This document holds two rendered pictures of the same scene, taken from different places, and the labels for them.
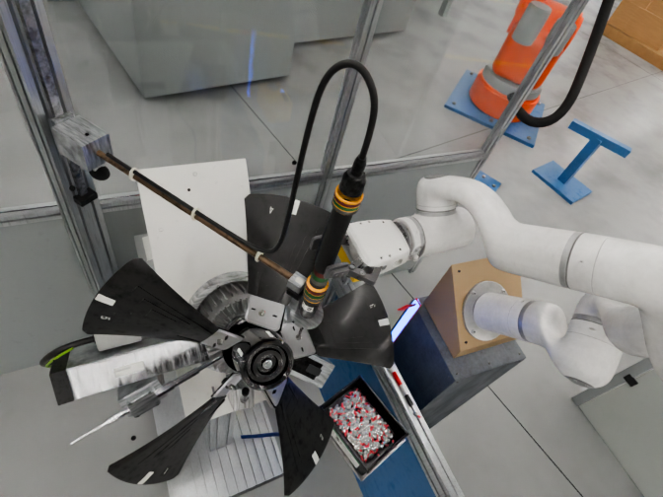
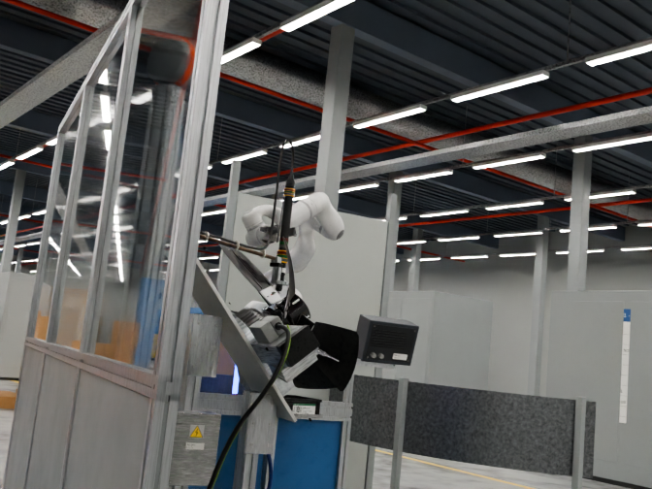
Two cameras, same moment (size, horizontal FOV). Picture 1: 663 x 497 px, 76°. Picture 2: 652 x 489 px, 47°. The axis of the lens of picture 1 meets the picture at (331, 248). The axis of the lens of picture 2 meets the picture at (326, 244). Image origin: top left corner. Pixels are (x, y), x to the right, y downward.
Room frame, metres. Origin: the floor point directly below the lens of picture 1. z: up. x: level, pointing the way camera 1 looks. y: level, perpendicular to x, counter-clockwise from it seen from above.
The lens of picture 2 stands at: (-0.32, 2.66, 1.07)
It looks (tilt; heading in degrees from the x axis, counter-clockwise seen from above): 8 degrees up; 283
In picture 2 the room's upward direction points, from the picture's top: 6 degrees clockwise
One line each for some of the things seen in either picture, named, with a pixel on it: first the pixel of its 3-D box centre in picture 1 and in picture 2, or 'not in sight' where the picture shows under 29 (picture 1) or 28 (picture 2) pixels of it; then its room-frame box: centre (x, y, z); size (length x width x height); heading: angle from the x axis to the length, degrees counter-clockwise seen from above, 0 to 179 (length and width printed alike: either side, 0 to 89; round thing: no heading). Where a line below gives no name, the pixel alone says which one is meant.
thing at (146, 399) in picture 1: (143, 401); not in sight; (0.26, 0.28, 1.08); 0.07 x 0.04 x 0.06; 140
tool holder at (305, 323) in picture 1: (306, 300); (278, 271); (0.48, 0.01, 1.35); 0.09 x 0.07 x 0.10; 74
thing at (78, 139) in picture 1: (81, 141); not in sight; (0.64, 0.61, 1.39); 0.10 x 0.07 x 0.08; 74
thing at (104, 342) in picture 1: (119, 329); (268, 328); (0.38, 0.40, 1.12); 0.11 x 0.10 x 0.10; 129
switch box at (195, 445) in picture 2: not in sight; (190, 446); (0.59, 0.39, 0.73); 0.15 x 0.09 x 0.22; 39
